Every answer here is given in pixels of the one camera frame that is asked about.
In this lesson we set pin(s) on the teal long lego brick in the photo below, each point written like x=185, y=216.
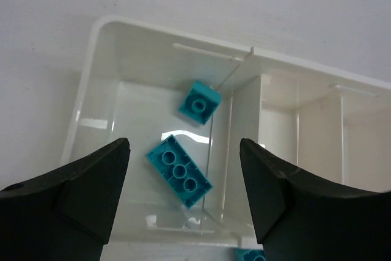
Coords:
x=179, y=171

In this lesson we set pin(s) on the teal square lego brick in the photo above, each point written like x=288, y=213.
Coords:
x=200, y=103

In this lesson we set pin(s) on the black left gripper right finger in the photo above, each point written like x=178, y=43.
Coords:
x=298, y=215

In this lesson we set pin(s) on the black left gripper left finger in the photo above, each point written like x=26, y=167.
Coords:
x=67, y=213

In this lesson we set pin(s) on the white divided container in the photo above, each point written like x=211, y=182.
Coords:
x=332, y=123

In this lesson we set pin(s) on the teal small lego brick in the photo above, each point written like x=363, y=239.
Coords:
x=249, y=255

